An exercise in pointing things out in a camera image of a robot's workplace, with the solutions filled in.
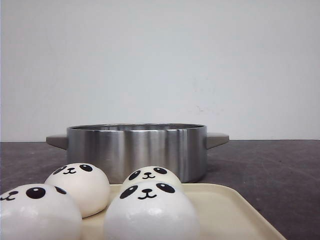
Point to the cream plastic tray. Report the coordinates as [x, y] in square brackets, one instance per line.
[222, 212]

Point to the panda bun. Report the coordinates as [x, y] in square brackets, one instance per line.
[39, 212]
[87, 184]
[151, 210]
[152, 173]

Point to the stainless steel pot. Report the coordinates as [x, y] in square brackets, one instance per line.
[119, 149]

